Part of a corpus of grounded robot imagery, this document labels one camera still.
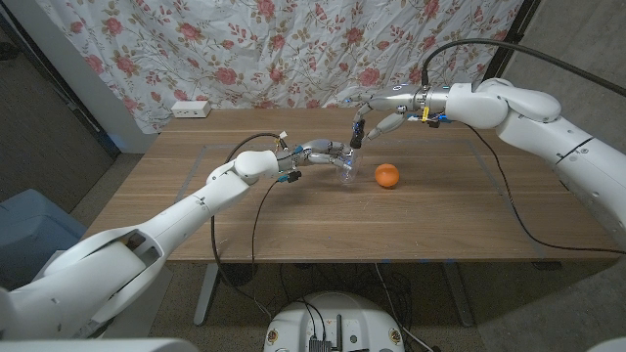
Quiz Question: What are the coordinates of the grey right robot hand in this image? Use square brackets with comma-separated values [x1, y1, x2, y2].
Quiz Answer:
[347, 84, 450, 142]

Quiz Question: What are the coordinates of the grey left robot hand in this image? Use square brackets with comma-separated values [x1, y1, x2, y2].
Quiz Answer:
[277, 138, 356, 171]

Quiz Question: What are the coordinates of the clear plastic spray bottle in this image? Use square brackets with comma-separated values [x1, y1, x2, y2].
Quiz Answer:
[335, 146, 364, 186]

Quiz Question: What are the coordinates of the orange fruit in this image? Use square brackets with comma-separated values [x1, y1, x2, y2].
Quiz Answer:
[374, 162, 401, 189]

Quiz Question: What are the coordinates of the floral print backdrop cloth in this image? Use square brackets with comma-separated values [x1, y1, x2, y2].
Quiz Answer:
[36, 0, 524, 136]

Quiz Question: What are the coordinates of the black backdrop stand pole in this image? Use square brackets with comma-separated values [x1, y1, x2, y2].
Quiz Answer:
[481, 0, 542, 82]

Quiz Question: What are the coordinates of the white power strip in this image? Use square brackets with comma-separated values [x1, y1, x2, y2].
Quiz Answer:
[170, 100, 212, 119]

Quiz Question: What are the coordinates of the black round floor disc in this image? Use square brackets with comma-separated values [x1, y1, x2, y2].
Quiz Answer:
[218, 263, 259, 287]

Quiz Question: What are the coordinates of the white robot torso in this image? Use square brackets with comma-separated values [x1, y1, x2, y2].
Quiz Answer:
[263, 291, 406, 352]

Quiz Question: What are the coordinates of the white table leg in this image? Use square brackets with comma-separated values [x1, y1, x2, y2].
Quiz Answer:
[193, 263, 221, 328]

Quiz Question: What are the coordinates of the grey table leg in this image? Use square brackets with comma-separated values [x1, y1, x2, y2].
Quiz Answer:
[442, 263, 474, 328]

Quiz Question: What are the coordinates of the blue plastic bin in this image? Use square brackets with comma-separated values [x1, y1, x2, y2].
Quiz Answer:
[0, 189, 89, 289]

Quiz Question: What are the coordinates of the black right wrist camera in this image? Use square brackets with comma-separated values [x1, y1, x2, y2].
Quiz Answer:
[420, 112, 454, 129]

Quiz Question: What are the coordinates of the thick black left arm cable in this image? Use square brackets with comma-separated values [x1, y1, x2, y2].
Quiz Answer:
[209, 132, 283, 322]

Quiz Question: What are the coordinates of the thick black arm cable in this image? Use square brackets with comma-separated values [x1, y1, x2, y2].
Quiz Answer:
[209, 132, 283, 322]
[421, 38, 626, 98]

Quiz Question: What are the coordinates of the thin black left camera cable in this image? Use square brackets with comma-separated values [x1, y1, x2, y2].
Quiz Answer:
[250, 179, 285, 300]

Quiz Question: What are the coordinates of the thin black camera cable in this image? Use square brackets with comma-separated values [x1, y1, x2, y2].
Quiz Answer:
[250, 179, 285, 300]
[462, 121, 626, 255]

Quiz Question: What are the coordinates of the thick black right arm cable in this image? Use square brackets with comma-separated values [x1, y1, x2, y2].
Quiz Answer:
[421, 38, 626, 98]

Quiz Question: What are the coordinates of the thin black right camera cable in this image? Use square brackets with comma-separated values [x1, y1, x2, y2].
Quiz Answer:
[462, 121, 626, 255]

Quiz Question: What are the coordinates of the white floor cable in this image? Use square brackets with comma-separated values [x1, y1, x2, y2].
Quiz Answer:
[374, 263, 434, 352]

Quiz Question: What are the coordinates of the dark door frame strip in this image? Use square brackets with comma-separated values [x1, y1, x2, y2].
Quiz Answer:
[0, 9, 121, 158]

